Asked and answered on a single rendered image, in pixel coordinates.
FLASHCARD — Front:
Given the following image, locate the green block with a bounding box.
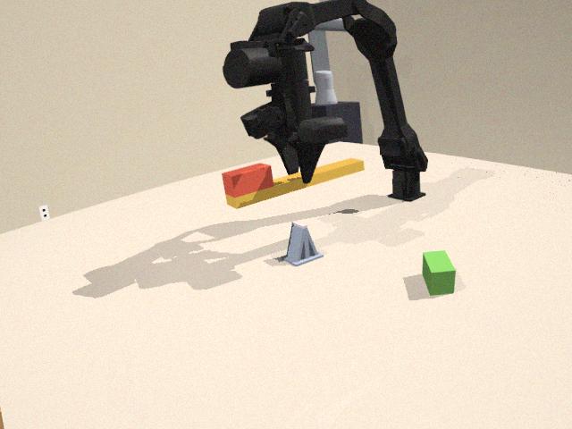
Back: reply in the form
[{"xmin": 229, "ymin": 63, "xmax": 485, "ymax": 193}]
[{"xmin": 422, "ymin": 250, "xmax": 456, "ymax": 296}]

